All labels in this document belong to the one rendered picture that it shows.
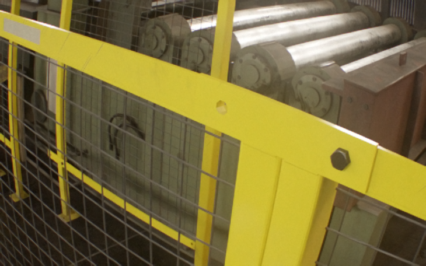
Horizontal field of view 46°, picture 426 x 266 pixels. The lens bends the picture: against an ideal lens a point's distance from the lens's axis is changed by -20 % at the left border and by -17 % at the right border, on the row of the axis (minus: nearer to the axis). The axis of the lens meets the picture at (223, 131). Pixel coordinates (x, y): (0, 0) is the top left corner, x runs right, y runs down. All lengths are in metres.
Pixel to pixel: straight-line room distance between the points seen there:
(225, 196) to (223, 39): 1.05
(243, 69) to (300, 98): 0.33
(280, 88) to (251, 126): 2.22
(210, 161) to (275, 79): 0.53
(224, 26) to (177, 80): 1.67
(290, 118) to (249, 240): 0.16
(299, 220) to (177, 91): 0.19
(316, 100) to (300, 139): 2.08
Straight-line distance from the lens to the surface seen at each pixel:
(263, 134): 0.57
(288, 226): 0.60
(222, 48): 2.32
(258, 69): 2.78
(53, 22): 4.02
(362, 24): 4.53
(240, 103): 0.58
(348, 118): 2.41
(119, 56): 0.70
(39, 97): 4.28
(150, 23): 3.26
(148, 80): 0.67
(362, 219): 2.67
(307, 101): 2.65
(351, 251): 2.78
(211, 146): 2.48
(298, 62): 3.00
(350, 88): 2.37
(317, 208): 0.58
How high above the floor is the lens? 2.06
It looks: 25 degrees down
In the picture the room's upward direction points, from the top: 6 degrees clockwise
